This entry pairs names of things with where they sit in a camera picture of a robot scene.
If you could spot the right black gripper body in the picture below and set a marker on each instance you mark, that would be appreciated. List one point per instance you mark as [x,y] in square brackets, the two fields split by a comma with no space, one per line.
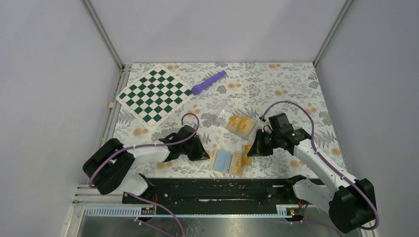
[275,136]

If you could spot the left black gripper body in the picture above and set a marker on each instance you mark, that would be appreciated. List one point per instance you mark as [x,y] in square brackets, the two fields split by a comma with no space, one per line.
[186,148]

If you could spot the yellow credit card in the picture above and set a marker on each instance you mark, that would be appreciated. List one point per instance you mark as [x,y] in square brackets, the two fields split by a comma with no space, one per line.
[236,166]
[246,159]

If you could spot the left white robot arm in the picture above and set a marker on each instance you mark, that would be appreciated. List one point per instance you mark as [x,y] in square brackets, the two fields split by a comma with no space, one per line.
[109,168]

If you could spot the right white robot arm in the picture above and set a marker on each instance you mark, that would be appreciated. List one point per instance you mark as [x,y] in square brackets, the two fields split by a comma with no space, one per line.
[349,202]

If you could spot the floral tablecloth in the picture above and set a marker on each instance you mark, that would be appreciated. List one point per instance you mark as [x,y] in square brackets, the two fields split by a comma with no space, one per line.
[250,88]

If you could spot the green white chessboard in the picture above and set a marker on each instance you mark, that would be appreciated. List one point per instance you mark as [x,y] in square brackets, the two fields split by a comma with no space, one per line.
[154,96]

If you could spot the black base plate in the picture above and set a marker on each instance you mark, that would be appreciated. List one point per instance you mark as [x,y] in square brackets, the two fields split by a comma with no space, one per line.
[226,193]

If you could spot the purple cylindrical handle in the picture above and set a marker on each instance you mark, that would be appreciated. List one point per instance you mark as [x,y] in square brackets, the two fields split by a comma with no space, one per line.
[197,89]

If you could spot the white slotted cable duct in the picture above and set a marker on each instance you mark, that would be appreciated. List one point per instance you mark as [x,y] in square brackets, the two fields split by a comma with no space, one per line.
[268,211]

